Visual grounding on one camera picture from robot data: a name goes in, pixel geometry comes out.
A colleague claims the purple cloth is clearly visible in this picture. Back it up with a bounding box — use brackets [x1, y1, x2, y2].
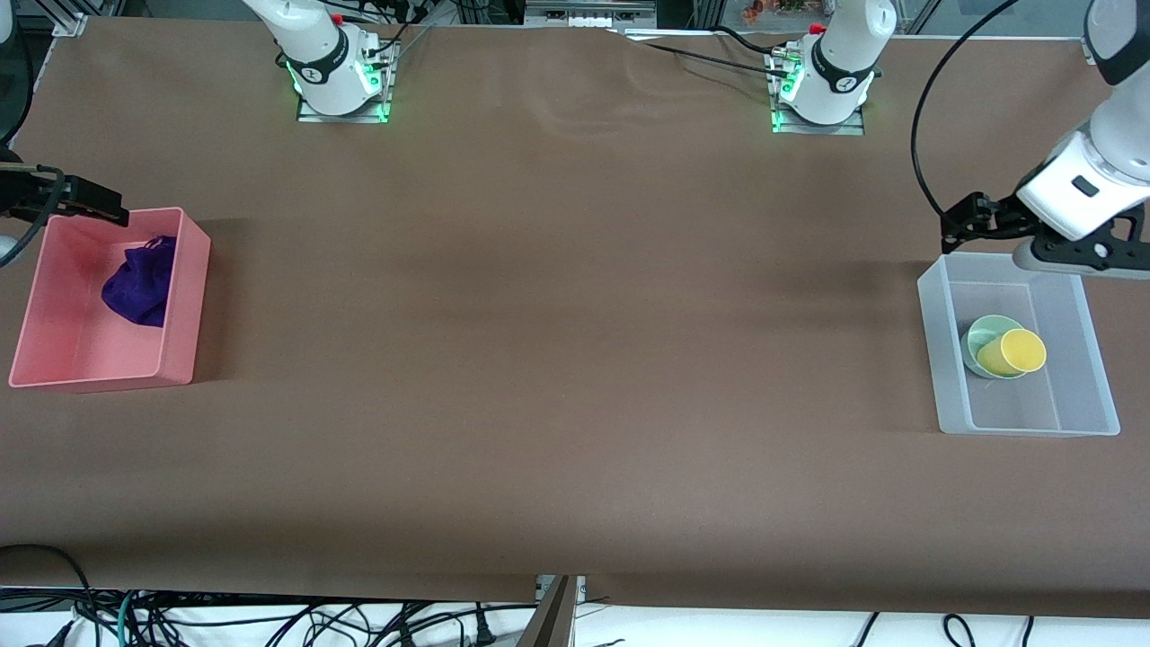
[101, 235, 179, 329]

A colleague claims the pale green bowl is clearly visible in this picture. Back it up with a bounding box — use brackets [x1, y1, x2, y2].
[960, 315, 1034, 381]

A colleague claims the yellow cup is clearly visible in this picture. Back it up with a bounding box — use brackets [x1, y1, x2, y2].
[976, 328, 1048, 379]

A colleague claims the pink plastic bin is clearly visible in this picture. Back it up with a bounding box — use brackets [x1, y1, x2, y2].
[9, 207, 212, 390]

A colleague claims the translucent white plastic bin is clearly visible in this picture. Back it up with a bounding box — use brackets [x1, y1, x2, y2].
[916, 252, 1121, 438]

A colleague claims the brown table cover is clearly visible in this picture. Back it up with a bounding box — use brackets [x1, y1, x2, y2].
[0, 16, 1150, 621]

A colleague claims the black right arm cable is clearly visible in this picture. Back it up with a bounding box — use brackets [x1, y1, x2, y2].
[0, 165, 69, 269]

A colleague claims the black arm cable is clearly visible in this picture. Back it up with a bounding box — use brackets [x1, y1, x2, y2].
[910, 0, 1023, 221]
[0, 165, 69, 269]

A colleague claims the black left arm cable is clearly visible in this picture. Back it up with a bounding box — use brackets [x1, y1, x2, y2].
[910, 0, 1023, 221]

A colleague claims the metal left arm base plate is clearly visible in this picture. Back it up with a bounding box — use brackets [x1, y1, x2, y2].
[769, 49, 867, 136]

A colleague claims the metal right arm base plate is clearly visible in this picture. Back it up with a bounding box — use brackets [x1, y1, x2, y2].
[296, 40, 396, 124]

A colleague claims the thick black table cable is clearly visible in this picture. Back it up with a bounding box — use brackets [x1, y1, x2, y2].
[714, 24, 793, 57]

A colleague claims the thin black table cable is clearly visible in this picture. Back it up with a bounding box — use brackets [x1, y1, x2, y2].
[620, 30, 783, 75]

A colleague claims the thick black floor cable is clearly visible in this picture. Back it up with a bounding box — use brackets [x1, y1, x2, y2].
[0, 543, 93, 630]

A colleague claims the dark table frame post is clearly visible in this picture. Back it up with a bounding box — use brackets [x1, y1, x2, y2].
[519, 575, 578, 647]

